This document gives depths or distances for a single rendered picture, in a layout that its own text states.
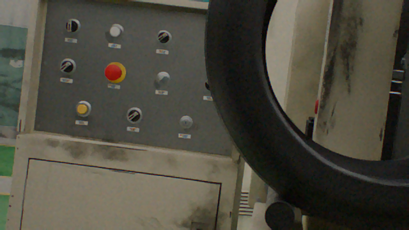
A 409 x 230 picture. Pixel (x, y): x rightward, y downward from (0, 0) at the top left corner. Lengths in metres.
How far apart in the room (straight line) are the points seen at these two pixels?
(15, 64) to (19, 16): 0.60
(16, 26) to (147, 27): 8.27
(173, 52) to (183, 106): 0.14
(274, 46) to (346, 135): 3.18
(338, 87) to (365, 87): 0.05
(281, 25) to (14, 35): 5.92
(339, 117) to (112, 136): 0.65
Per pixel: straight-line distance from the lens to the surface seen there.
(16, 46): 10.18
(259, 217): 1.37
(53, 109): 2.00
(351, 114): 1.55
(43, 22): 2.02
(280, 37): 4.72
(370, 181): 1.15
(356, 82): 1.55
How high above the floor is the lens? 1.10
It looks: 3 degrees down
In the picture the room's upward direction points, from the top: 7 degrees clockwise
